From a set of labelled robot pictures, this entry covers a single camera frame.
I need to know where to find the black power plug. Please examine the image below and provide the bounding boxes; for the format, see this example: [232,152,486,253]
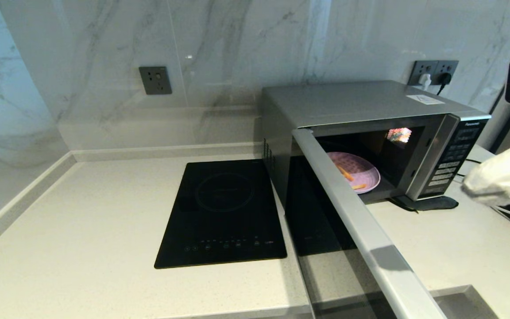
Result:
[437,72,452,95]

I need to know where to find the dark door frame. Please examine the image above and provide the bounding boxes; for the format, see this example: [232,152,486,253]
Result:
[489,104,510,153]

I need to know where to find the orange french fries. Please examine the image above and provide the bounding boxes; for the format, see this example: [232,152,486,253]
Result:
[337,165,367,191]

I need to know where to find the black induction cooktop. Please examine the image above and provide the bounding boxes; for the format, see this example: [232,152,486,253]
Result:
[154,159,287,269]

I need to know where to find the purple plate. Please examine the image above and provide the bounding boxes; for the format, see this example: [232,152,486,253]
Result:
[326,152,381,195]

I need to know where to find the dark grey rubber mat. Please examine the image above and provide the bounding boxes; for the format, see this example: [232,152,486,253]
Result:
[390,196,459,211]

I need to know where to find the grey double wall socket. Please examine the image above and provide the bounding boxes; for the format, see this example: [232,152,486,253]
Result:
[408,60,459,86]

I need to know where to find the microwave door with dark glass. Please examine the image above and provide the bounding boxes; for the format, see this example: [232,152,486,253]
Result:
[284,128,448,319]

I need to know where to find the grey single wall socket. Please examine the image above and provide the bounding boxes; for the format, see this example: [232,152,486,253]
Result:
[139,66,172,95]

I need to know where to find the white paper sticker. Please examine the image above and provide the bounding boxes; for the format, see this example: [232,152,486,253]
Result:
[406,94,445,105]

